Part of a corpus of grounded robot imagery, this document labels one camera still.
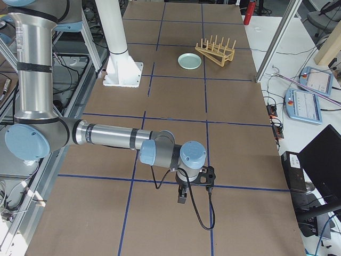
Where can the aluminium frame post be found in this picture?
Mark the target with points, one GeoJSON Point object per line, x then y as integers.
{"type": "Point", "coordinates": [282, 27]}

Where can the teach pendant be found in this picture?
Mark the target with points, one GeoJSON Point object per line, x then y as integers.
{"type": "Point", "coordinates": [317, 80]}
{"type": "Point", "coordinates": [303, 106]}

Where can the near teach pendant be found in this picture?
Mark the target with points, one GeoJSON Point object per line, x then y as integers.
{"type": "Point", "coordinates": [303, 106]}

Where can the wooden beam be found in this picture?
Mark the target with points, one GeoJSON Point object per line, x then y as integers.
{"type": "Point", "coordinates": [330, 48]}

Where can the orange black usb hub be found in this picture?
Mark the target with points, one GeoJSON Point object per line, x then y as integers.
{"type": "Point", "coordinates": [272, 110]}

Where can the mint green plate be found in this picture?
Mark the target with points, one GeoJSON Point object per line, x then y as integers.
{"type": "Point", "coordinates": [189, 61]}

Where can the office chair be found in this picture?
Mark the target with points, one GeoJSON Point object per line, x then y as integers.
{"type": "Point", "coordinates": [326, 19]}

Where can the red cylinder bottle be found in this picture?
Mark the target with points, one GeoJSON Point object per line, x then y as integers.
{"type": "Point", "coordinates": [249, 12]}

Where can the far teach pendant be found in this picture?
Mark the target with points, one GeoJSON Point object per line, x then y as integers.
{"type": "Point", "coordinates": [317, 80]}

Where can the black monitor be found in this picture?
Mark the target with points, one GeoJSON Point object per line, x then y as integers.
{"type": "Point", "coordinates": [320, 159]}

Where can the black computer box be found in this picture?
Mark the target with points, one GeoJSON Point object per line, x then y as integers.
{"type": "Point", "coordinates": [293, 172]}

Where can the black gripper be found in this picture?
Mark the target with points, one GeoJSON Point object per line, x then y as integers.
{"type": "Point", "coordinates": [183, 184]}

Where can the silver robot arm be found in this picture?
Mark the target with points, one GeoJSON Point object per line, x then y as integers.
{"type": "Point", "coordinates": [38, 130]}

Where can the wooden plate rack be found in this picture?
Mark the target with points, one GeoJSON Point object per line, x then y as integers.
{"type": "Point", "coordinates": [218, 52]}

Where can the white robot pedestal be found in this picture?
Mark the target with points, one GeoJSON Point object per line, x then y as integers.
{"type": "Point", "coordinates": [121, 70]}

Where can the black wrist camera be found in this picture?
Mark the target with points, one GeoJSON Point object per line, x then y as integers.
{"type": "Point", "coordinates": [206, 176]}

